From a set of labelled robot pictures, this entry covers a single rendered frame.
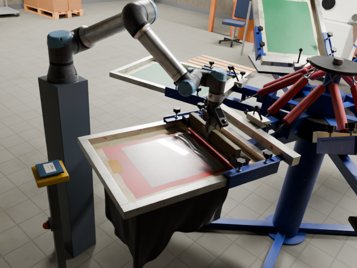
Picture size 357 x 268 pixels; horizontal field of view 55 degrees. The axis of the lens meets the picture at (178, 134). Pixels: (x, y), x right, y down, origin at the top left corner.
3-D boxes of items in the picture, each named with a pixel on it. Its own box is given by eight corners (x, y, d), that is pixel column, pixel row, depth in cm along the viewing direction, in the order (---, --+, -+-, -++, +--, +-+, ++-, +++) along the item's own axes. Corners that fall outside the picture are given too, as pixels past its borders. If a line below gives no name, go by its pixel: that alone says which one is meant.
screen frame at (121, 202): (124, 219, 128) (124, 212, 126) (77, 143, 170) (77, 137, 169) (277, 169, 165) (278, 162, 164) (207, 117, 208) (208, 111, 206)
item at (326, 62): (284, 257, 241) (347, 73, 174) (247, 220, 270) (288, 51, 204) (322, 238, 260) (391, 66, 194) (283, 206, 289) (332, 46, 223)
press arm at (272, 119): (254, 133, 186) (256, 125, 184) (247, 128, 191) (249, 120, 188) (277, 127, 195) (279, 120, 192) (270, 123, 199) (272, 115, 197)
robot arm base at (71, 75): (41, 77, 176) (39, 58, 171) (67, 71, 187) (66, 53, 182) (58, 86, 168) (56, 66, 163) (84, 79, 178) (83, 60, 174)
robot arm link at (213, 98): (227, 93, 164) (213, 95, 160) (226, 102, 166) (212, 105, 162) (218, 88, 169) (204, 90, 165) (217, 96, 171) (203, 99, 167)
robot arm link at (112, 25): (53, 36, 175) (141, -3, 150) (71, 31, 188) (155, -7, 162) (64, 59, 179) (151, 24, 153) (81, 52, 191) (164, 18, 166)
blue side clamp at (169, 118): (166, 131, 191) (167, 120, 188) (162, 127, 195) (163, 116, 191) (210, 122, 205) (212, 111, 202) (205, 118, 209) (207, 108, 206)
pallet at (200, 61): (256, 75, 572) (257, 69, 567) (235, 86, 520) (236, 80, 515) (204, 59, 626) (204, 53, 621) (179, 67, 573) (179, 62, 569)
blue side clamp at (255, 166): (227, 189, 151) (230, 176, 147) (221, 183, 154) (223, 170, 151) (277, 173, 165) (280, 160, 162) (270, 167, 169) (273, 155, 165)
